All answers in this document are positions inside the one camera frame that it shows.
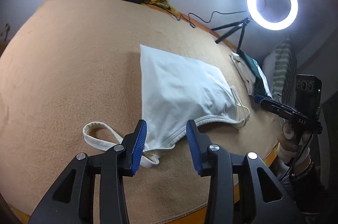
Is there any white camisole top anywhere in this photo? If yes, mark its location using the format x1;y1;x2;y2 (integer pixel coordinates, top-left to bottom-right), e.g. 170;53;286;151
82;44;251;169

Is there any right hand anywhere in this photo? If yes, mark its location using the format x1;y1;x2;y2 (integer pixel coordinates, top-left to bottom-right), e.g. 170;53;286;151
277;123;311;167

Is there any black phone on gripper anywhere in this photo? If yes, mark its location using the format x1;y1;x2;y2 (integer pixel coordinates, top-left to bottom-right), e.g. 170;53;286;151
294;74;322;120

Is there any folded white garment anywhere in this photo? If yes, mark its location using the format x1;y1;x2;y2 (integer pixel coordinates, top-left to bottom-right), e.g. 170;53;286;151
230;52;256;97

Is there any green striped pillow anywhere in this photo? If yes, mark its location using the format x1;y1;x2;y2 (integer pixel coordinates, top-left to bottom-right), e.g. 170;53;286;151
262;38;297;104

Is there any orange floral bed sheet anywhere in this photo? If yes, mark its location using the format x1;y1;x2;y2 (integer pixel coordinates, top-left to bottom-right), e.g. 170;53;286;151
10;0;281;224

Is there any black mini tripod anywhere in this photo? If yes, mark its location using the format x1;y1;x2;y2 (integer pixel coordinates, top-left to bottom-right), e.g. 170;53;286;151
212;17;252;53

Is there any yellow green floral cloth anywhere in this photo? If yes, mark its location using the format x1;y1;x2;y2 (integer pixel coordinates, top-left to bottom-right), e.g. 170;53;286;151
148;0;177;12

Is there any white ring light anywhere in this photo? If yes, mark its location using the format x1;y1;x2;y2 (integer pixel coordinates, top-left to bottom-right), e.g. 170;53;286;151
246;0;298;31

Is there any black power cable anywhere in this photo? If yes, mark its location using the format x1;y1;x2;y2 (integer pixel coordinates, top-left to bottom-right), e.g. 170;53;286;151
59;0;268;29

